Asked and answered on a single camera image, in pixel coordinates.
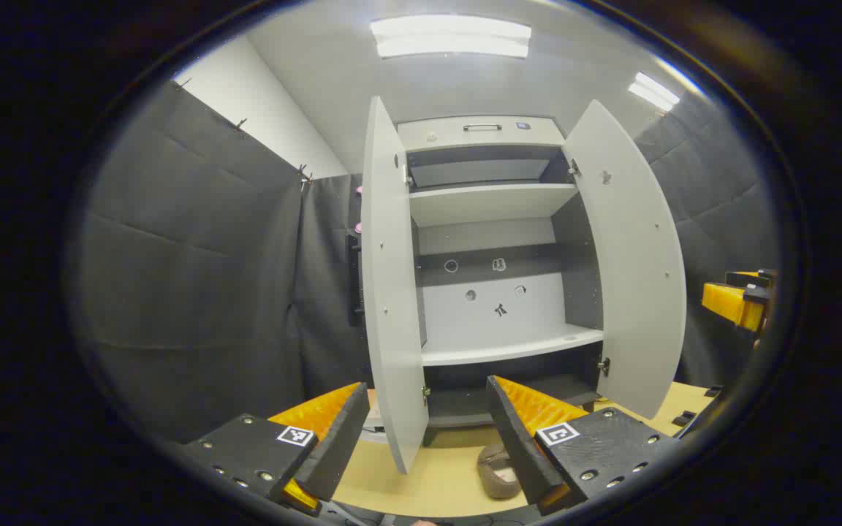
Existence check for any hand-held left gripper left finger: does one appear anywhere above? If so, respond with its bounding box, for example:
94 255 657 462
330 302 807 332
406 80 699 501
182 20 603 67
180 381 371 516

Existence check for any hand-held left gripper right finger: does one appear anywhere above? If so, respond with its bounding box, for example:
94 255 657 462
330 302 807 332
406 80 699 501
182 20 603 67
485 375 678 516

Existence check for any brown fuzzy shoe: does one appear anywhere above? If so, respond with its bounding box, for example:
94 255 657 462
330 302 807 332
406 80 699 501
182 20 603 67
477 442 531 500

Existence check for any grey cabinet door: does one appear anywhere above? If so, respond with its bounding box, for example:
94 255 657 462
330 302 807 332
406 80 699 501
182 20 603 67
360 95 431 476
561 99 687 421

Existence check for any grey shoe cabinet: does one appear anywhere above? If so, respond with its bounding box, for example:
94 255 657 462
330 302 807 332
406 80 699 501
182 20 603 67
396 115 606 448

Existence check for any small ceiling light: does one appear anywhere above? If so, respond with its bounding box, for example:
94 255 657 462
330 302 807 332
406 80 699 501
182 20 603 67
627 72 681 112

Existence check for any long ceiling light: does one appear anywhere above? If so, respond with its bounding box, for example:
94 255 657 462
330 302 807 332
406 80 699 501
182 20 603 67
370 15 532 60

